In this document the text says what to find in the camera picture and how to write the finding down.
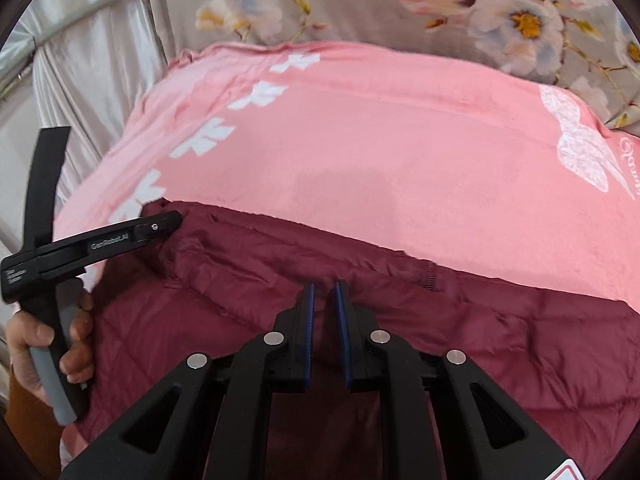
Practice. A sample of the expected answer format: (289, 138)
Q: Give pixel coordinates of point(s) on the person's left hand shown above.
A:
(25, 340)

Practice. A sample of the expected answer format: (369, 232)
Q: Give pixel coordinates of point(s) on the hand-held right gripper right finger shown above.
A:
(352, 340)

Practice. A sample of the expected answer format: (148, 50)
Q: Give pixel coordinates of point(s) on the pink printed blanket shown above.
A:
(360, 150)

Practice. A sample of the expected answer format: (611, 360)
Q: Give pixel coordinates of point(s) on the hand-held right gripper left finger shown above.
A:
(300, 340)

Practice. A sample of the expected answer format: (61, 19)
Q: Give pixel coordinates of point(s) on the maroon quilted puffer jacket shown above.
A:
(450, 360)

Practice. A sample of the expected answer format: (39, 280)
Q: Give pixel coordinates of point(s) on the person's left forearm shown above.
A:
(30, 435)

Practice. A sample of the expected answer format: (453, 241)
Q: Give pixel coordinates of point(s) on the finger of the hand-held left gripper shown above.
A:
(160, 227)

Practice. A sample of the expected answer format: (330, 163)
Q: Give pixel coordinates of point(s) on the metal rail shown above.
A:
(65, 27)

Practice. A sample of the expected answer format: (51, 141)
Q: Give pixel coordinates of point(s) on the white satin curtain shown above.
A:
(80, 75)

